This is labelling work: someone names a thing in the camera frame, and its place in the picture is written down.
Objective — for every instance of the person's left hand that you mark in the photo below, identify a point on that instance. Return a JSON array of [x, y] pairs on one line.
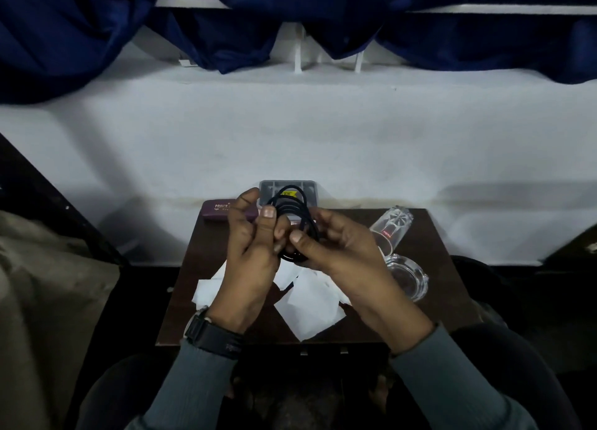
[[247, 266]]

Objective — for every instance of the person's right hand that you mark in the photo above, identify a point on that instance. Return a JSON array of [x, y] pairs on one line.
[[359, 276]]

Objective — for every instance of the clear glass ashtray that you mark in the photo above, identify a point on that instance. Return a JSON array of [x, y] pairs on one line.
[[408, 278]]

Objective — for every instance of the pile of white tissue papers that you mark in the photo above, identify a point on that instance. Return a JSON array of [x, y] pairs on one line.
[[312, 308]]

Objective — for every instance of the clear drinking glass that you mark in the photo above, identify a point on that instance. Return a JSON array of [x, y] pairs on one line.
[[392, 227]]

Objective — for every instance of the maroon spectacle case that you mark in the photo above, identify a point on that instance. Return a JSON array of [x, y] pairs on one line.
[[217, 210]]

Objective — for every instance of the person's left forearm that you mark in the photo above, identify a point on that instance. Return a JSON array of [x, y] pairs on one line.
[[186, 387]]

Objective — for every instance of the person's right forearm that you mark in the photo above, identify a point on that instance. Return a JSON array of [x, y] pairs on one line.
[[457, 387]]

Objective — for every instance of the grey plastic organizer box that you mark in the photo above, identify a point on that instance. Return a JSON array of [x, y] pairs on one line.
[[266, 192]]

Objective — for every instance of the black wristwatch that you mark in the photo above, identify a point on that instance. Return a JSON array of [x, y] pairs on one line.
[[214, 338]]

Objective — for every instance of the khaki blanket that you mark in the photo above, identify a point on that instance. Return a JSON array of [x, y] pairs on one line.
[[46, 304]]

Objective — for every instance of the white window bar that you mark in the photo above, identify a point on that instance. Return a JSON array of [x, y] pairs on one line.
[[299, 52], [358, 63]]

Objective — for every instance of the dark wooden cabinet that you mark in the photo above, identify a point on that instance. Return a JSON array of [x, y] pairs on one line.
[[573, 252]]

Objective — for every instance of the dark blue curtain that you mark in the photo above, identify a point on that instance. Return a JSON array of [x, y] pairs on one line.
[[56, 33]]

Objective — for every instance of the small white wall clip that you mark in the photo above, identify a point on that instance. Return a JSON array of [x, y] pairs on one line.
[[189, 62]]

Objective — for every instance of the black bed frame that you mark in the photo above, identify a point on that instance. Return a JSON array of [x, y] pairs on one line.
[[37, 196]]

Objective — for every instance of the white window rail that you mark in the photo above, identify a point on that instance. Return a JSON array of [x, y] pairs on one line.
[[191, 3]]

